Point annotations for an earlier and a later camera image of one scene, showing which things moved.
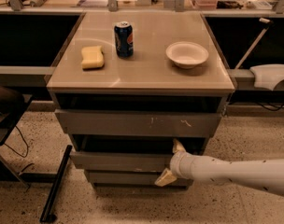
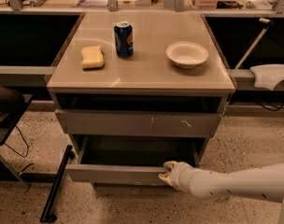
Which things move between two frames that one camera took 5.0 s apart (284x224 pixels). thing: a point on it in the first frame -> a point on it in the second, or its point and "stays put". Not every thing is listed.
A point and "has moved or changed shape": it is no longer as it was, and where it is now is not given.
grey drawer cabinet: [128, 84] stays put
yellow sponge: [92, 58] stays put
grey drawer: [120, 161] has moved or changed shape
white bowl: [187, 54] stays put
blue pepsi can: [123, 34] stays put
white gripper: [177, 165] -> [179, 175]
